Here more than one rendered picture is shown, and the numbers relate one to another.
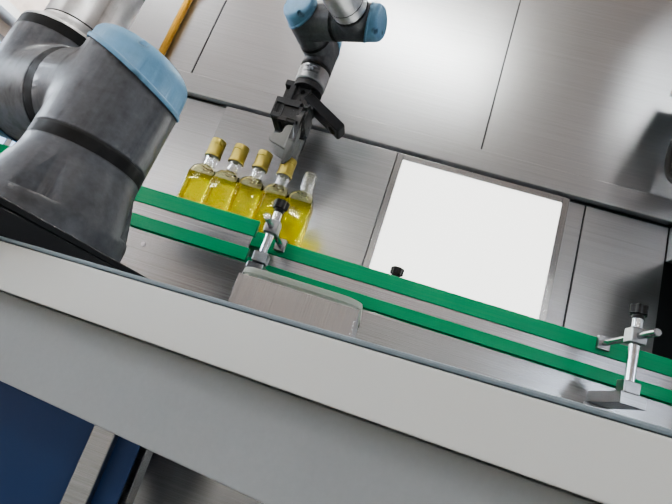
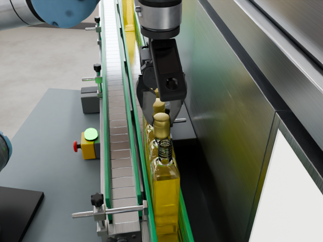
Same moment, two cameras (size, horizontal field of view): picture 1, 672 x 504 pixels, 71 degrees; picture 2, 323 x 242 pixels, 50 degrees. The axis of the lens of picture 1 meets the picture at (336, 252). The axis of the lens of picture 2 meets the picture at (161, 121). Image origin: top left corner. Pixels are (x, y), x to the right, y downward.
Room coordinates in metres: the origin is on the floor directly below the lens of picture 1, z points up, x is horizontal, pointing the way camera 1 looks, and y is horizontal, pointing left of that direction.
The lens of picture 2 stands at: (0.82, -0.39, 1.59)
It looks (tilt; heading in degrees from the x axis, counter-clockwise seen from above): 37 degrees down; 75
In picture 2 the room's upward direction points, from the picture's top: straight up
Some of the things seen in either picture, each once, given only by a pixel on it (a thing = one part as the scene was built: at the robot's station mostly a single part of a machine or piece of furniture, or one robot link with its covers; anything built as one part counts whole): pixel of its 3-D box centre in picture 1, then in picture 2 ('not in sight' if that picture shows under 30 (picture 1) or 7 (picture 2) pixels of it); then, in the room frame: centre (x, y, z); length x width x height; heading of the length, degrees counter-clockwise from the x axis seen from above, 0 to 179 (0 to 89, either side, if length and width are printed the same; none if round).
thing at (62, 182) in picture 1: (66, 193); not in sight; (0.47, 0.28, 0.82); 0.15 x 0.15 x 0.10
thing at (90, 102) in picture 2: not in sight; (92, 100); (0.86, 0.83, 0.79); 0.08 x 0.08 x 0.08; 83
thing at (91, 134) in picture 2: not in sight; (91, 133); (0.83, 0.55, 0.84); 0.04 x 0.04 x 0.03
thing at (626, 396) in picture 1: (622, 371); not in sight; (0.76, -0.52, 0.90); 0.17 x 0.05 x 0.23; 173
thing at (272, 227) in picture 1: (273, 235); (110, 213); (0.84, 0.12, 0.95); 0.17 x 0.03 x 0.12; 173
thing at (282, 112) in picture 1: (297, 108); (159, 53); (0.98, 0.19, 1.29); 0.09 x 0.08 x 0.12; 83
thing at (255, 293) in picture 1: (299, 331); not in sight; (0.76, 0.01, 0.79); 0.27 x 0.17 x 0.08; 173
